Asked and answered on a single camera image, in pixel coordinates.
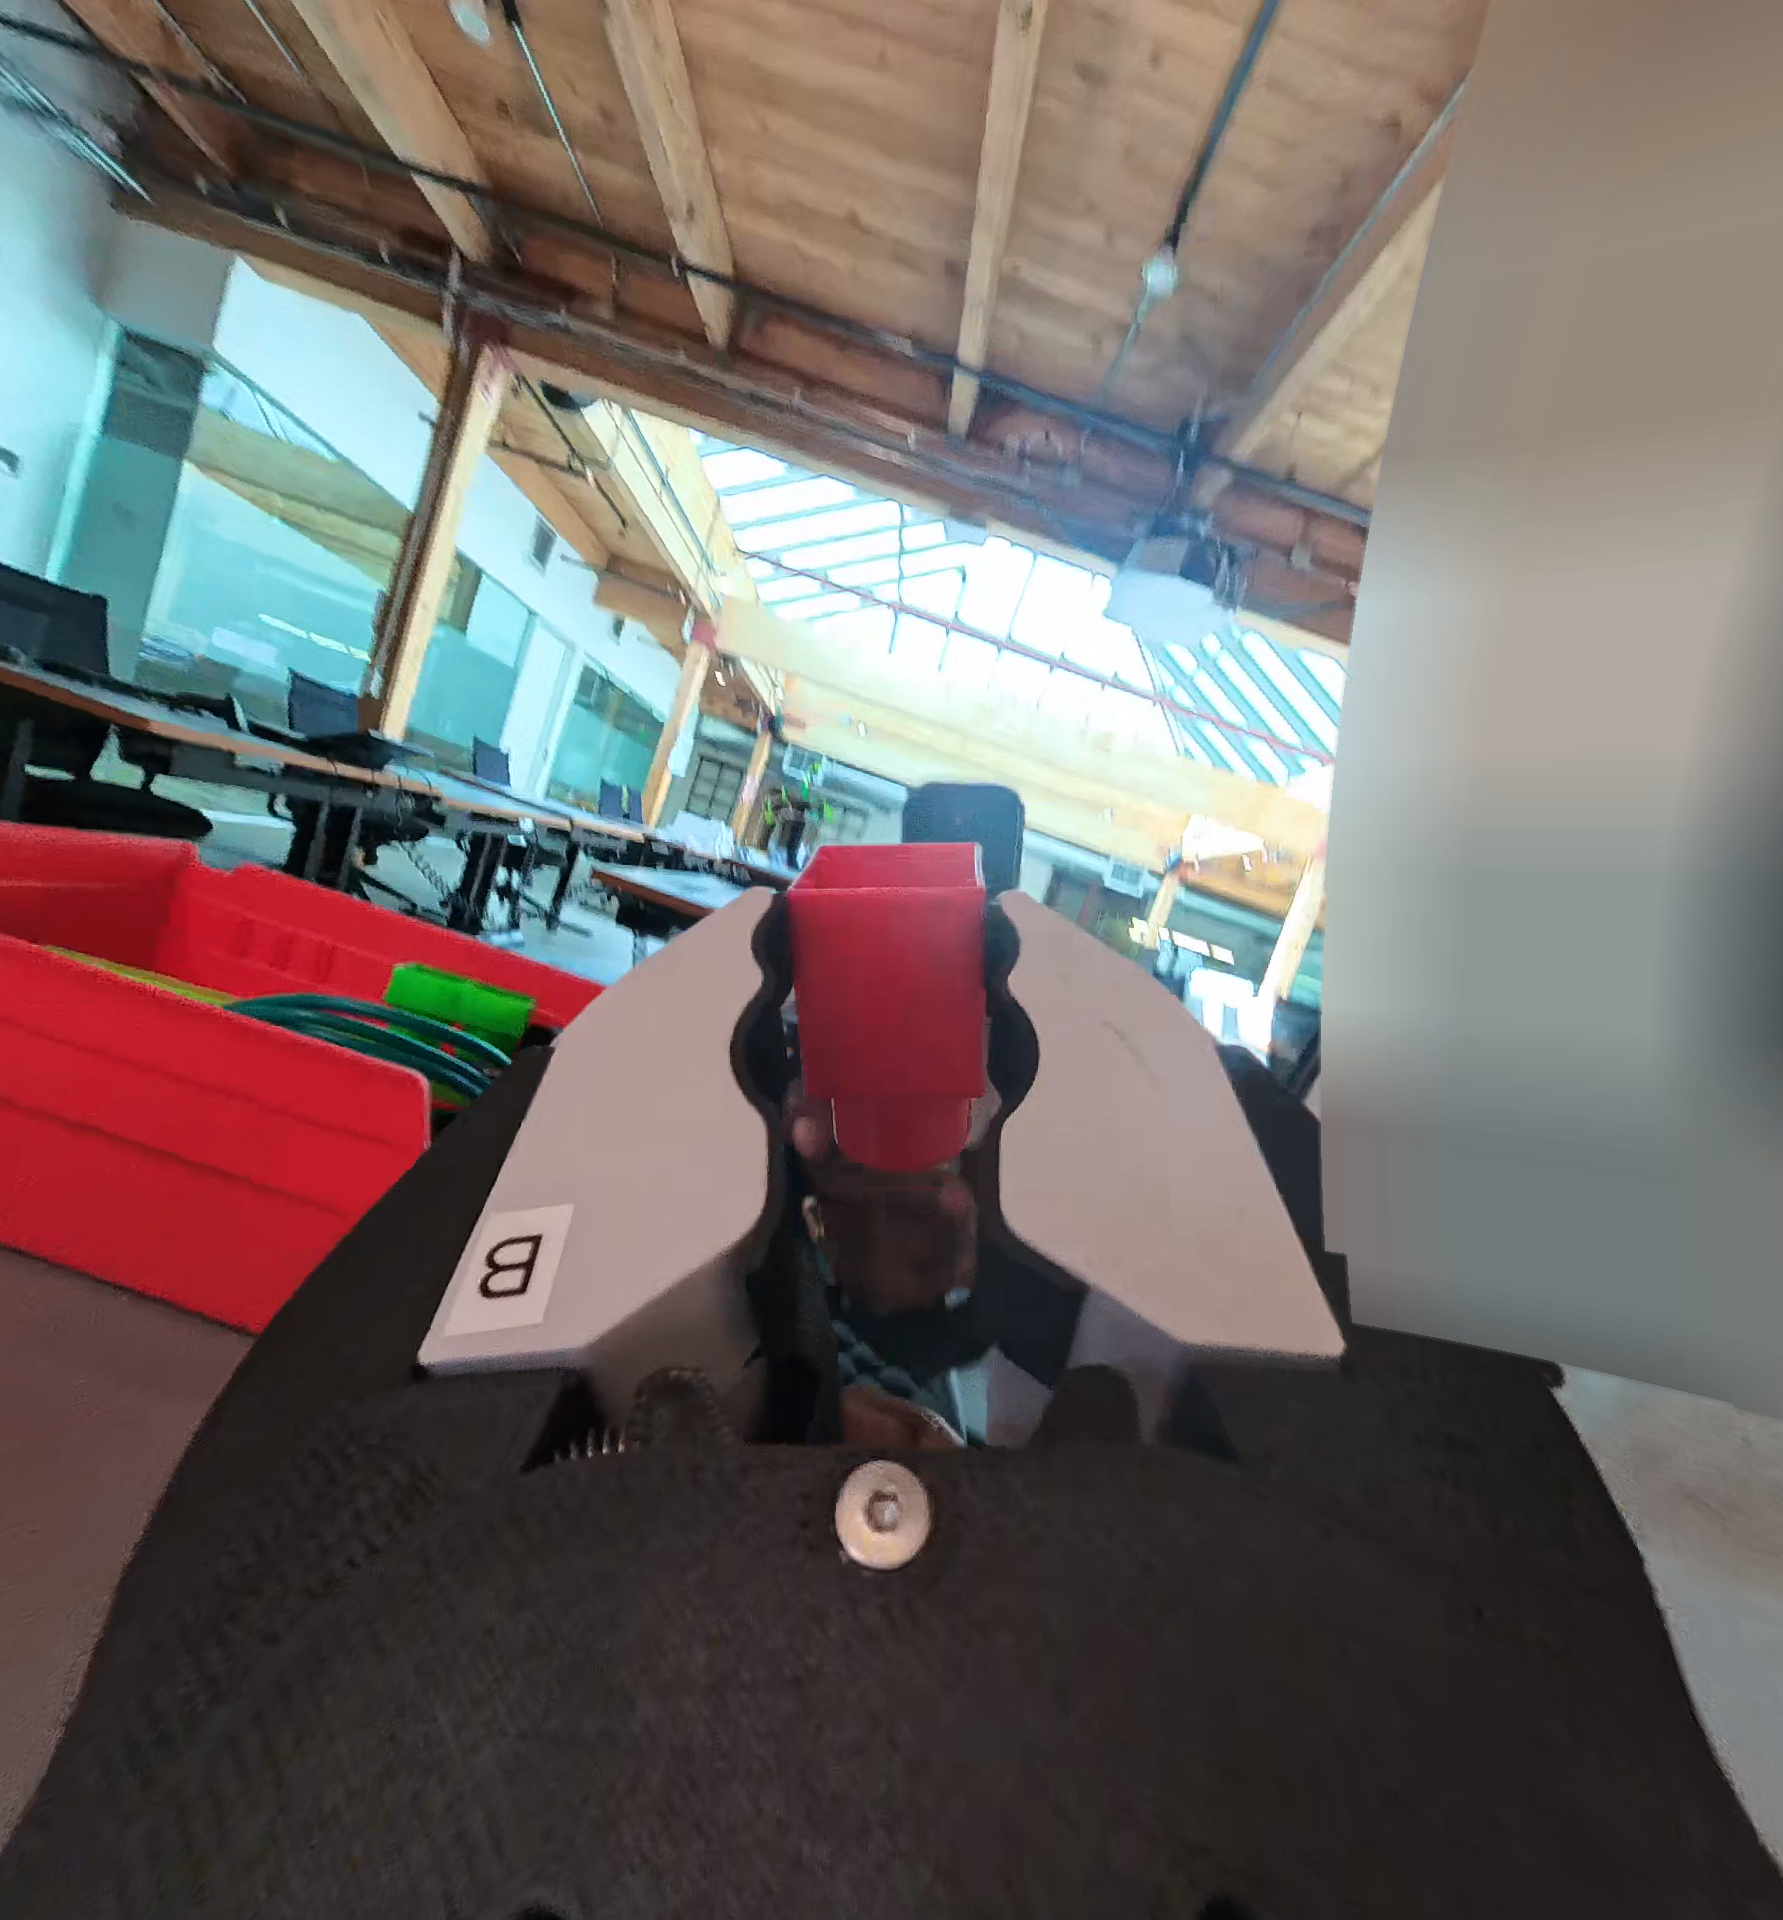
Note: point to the red plastic block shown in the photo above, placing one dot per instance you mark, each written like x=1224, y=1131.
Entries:
x=883, y=991

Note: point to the wooden-edged office desk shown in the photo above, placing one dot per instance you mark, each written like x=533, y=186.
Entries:
x=681, y=887
x=156, y=718
x=530, y=818

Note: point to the white ceiling-mounted device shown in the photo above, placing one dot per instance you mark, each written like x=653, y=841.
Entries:
x=1174, y=577

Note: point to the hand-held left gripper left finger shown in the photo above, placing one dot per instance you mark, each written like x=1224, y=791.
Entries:
x=634, y=1141

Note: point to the wooden support post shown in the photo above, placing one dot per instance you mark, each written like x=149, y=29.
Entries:
x=434, y=555

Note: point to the black laptop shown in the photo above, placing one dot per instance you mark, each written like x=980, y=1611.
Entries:
x=332, y=710

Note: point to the red plastic bin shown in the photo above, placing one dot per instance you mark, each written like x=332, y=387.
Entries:
x=156, y=1095

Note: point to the person's left hand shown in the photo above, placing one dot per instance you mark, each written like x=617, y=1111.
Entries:
x=892, y=1239

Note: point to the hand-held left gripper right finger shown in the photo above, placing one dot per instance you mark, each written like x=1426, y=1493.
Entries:
x=1147, y=1141

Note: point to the hanging ceiling light bulb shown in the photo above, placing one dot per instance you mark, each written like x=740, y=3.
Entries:
x=1158, y=272

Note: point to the green plastic block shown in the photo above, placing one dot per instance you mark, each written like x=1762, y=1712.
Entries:
x=458, y=1004

